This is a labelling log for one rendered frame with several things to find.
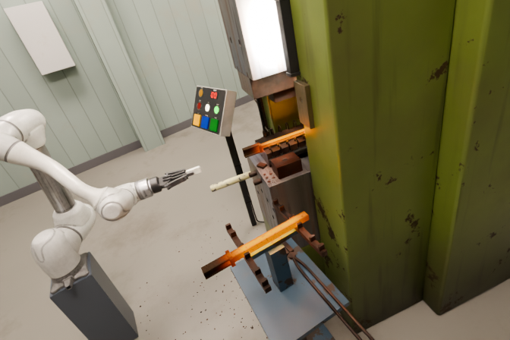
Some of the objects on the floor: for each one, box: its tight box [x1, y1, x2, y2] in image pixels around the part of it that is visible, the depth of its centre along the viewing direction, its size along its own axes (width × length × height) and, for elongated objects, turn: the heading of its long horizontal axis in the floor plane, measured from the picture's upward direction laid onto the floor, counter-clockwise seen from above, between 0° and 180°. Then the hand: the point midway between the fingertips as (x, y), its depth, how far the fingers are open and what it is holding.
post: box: [225, 134, 257, 226], centre depth 213 cm, size 4×4×108 cm
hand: (193, 171), depth 137 cm, fingers closed
